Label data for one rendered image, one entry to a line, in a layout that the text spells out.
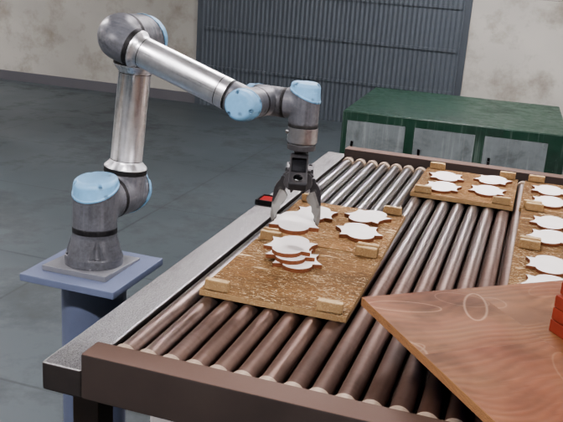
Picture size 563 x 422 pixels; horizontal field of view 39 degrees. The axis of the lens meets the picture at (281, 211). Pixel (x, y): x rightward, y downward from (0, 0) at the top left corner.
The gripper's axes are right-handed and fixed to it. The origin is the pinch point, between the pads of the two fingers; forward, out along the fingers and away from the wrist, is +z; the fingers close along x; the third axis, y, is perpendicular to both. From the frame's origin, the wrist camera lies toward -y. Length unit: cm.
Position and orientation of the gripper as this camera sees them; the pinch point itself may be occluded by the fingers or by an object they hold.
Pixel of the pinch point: (294, 222)
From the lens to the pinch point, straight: 201.0
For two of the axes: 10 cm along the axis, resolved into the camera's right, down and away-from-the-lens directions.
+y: 0.7, -2.9, 9.5
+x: -9.9, -0.9, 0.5
